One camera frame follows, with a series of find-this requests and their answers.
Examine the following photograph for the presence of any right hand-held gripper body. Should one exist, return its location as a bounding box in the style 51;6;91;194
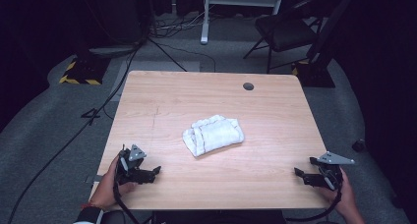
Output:
308;150;356;191

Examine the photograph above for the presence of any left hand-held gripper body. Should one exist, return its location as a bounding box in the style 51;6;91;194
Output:
115;143;153;186

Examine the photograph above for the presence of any white towel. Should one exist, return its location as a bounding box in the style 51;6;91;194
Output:
182;114;246;158

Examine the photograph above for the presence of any person's right hand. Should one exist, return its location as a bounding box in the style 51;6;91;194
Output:
318;167;358;219

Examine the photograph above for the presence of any person's left hand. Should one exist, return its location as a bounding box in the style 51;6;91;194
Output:
89;154;139;212

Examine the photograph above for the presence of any grey tape piece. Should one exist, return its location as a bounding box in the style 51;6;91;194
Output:
85;174;104;185

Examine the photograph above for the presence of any small black round object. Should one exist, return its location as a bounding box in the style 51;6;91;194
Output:
351;139;366;153

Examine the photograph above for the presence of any black slanted stand with base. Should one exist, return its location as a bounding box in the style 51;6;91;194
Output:
290;0;359;89

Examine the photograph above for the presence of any striped-edged black stand base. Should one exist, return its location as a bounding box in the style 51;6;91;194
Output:
58;54;111;86

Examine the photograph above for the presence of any black folding chair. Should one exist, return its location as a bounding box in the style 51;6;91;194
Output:
242;0;329;75

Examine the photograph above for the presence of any left hand-held gripper black cable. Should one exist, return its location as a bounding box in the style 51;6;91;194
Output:
112;180;143;224

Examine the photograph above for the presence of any hand-held gripper black cable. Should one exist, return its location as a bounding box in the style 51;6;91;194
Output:
112;180;143;224
284;175;344;223

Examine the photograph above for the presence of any right hand-held gripper black cable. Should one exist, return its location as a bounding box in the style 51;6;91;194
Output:
284;175;344;223

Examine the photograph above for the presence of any long black floor cable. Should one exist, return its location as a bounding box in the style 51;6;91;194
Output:
7;41;143;224

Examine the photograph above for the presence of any thin black curved floor cable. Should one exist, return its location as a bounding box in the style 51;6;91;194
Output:
156;41;217;74

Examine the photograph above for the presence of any tangle of floor cables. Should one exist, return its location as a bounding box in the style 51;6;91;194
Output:
150;9;212;39

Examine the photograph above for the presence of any white metal desk frame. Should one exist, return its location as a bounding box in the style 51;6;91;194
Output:
200;0;285;46

